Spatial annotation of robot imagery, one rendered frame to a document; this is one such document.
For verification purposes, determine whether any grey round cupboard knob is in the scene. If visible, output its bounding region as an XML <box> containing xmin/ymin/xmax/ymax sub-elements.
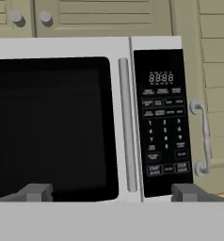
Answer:
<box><xmin>39</xmin><ymin>10</ymin><xmax>54</xmax><ymax>27</ymax></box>
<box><xmin>9</xmin><ymin>9</ymin><xmax>26</xmax><ymax>28</ymax></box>

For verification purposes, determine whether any grey bar cupboard handle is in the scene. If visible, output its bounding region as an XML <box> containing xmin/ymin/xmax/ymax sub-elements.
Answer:
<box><xmin>189</xmin><ymin>98</ymin><xmax>212</xmax><ymax>177</ymax></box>

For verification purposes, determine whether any beige tall louvred cupboard door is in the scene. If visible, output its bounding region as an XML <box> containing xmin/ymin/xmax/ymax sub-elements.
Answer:
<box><xmin>169</xmin><ymin>0</ymin><xmax>224</xmax><ymax>196</ymax></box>

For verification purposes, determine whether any white microwave door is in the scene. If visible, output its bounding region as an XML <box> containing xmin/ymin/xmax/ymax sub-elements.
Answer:
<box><xmin>0</xmin><ymin>36</ymin><xmax>144</xmax><ymax>203</ymax></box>

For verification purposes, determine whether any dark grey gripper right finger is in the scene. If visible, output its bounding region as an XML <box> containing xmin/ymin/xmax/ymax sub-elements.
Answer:
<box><xmin>170</xmin><ymin>183</ymin><xmax>224</xmax><ymax>202</ymax></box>

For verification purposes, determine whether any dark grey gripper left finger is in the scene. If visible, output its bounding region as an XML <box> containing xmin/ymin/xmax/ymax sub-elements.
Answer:
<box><xmin>0</xmin><ymin>183</ymin><xmax>54</xmax><ymax>202</ymax></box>

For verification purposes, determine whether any grey microwave door handle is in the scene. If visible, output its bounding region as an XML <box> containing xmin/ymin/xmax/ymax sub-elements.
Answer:
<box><xmin>118</xmin><ymin>56</ymin><xmax>138</xmax><ymax>193</ymax></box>

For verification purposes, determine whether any white microwave oven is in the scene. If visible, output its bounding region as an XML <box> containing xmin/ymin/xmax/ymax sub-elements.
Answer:
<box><xmin>0</xmin><ymin>35</ymin><xmax>195</xmax><ymax>203</ymax></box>

